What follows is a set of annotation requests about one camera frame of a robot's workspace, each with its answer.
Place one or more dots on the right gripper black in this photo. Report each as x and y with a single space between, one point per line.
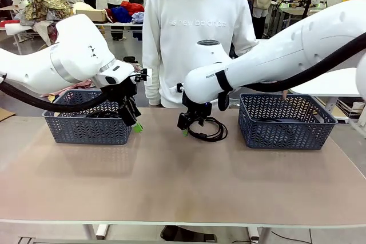
197 107

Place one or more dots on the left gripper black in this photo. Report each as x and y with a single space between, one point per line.
123 92

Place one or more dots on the person right forearm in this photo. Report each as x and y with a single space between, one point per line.
151 89

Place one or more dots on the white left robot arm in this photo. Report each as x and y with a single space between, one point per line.
77 52

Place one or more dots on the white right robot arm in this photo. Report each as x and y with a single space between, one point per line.
271 52

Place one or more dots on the person left hand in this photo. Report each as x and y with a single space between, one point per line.
284 96

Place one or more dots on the grey lattice plastic basket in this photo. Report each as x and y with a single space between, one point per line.
85 134
286 138

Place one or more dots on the person in white sweatshirt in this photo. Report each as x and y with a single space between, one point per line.
177 55

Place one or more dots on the white background clothes table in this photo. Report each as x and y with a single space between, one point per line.
123 25

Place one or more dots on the light blue shirt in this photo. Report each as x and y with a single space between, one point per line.
138 17

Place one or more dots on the blue cloth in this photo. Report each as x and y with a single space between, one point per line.
121 14

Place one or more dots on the cardboard box on table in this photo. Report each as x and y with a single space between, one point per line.
94 15

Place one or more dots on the black object under table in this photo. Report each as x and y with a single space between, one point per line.
186 234

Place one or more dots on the white table leg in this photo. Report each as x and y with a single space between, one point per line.
101 231
258 234

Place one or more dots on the flat cardboard sheet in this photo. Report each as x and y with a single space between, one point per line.
5 114

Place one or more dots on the white side table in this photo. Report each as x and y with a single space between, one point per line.
328 84

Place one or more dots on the patterned cloth pile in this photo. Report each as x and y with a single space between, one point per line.
45 5

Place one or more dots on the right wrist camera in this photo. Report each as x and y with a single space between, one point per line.
172 89

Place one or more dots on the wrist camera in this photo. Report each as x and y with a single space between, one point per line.
148 76
172 89

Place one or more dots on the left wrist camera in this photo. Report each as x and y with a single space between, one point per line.
148 76

